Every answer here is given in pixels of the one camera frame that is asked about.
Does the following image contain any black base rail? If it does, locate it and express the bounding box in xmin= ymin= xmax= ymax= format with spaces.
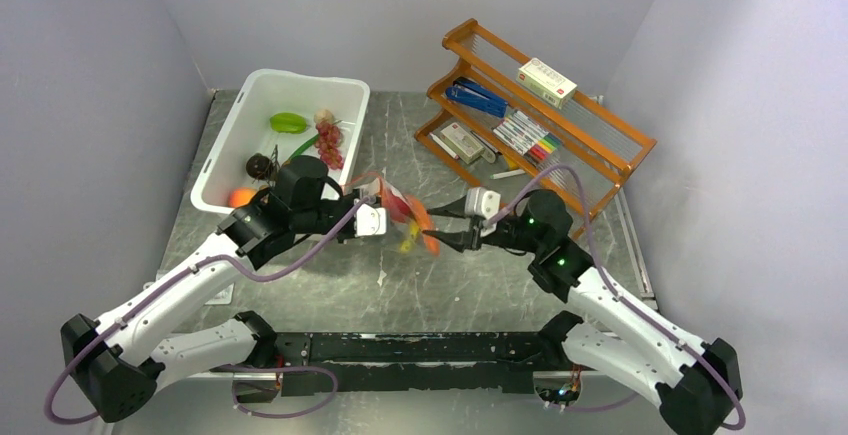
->
xmin=237 ymin=311 xmax=582 ymax=396

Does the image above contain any white red box top shelf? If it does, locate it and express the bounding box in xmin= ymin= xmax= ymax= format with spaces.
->
xmin=516 ymin=58 xmax=577 ymax=109

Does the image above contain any green chili pepper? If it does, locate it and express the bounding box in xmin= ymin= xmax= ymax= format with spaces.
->
xmin=287 ymin=135 xmax=320 ymax=160

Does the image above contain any white label card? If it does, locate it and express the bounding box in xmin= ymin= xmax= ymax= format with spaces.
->
xmin=205 ymin=284 xmax=234 ymax=306

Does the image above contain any white green box lower shelf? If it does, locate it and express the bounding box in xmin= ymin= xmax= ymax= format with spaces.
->
xmin=439 ymin=123 xmax=483 ymax=164

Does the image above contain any red grape bunch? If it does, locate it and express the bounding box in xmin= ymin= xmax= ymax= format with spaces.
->
xmin=315 ymin=121 xmax=344 ymax=170

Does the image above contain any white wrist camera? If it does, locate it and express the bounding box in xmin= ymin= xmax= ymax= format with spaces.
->
xmin=354 ymin=204 xmax=389 ymax=238
xmin=463 ymin=187 xmax=501 ymax=220

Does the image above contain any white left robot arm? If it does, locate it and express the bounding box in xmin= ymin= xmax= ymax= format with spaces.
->
xmin=60 ymin=155 xmax=387 ymax=423

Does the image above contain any green lime slice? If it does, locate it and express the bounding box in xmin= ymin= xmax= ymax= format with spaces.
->
xmin=269 ymin=112 xmax=309 ymax=134

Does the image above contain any red apple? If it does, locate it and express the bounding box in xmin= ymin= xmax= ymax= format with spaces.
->
xmin=380 ymin=187 xmax=411 ymax=224

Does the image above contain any orange wooden shelf rack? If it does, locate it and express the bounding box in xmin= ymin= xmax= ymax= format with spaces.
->
xmin=415 ymin=19 xmax=657 ymax=217

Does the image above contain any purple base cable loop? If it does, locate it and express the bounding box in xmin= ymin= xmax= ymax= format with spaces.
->
xmin=230 ymin=364 xmax=339 ymax=420

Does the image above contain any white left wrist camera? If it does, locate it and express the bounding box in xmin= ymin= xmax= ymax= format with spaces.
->
xmin=354 ymin=204 xmax=389 ymax=238

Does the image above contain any yellow banana bunch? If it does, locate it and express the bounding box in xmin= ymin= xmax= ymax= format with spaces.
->
xmin=398 ymin=219 xmax=421 ymax=254

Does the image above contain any blue stapler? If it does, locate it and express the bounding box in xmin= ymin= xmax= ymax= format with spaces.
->
xmin=445 ymin=77 xmax=509 ymax=119

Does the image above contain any white pen on shelf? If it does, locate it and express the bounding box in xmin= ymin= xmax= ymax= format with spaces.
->
xmin=489 ymin=169 xmax=525 ymax=180

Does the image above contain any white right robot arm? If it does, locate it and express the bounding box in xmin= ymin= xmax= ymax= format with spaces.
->
xmin=427 ymin=187 xmax=742 ymax=434

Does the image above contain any white plastic bin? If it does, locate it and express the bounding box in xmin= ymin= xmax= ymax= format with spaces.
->
xmin=190 ymin=69 xmax=370 ymax=215

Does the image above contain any coloured marker pen set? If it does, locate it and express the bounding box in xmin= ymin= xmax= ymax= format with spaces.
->
xmin=493 ymin=110 xmax=562 ymax=165

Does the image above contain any garlic bulb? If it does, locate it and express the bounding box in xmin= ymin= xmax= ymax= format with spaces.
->
xmin=313 ymin=109 xmax=336 ymax=125

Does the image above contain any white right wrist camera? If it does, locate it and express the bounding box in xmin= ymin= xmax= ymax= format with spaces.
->
xmin=463 ymin=187 xmax=501 ymax=220

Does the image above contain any clear zip bag orange zipper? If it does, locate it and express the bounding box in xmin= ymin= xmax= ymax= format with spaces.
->
xmin=342 ymin=171 xmax=440 ymax=257

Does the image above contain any dark mangosteen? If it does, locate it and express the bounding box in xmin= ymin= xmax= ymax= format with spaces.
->
xmin=245 ymin=153 xmax=278 ymax=181

